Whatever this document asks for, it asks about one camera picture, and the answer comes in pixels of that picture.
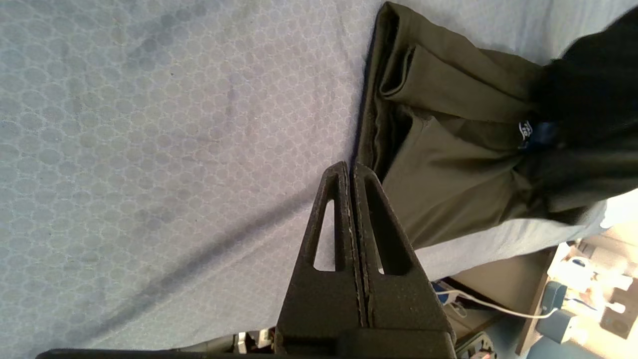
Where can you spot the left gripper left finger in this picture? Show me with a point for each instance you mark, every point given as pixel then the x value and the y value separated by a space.
pixel 319 304

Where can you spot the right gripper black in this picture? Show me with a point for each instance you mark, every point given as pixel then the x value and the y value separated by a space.
pixel 593 80

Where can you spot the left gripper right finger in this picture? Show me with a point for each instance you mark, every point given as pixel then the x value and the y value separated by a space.
pixel 403 304

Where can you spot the black moon print T-shirt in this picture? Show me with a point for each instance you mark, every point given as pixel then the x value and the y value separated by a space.
pixel 448 174

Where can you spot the blue grey power adapter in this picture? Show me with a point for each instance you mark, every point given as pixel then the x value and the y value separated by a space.
pixel 556 319

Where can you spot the blue bed sheet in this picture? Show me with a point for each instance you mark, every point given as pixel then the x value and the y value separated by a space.
pixel 149 149

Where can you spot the brown wooden bed frame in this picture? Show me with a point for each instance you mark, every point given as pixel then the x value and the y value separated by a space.
pixel 498 279

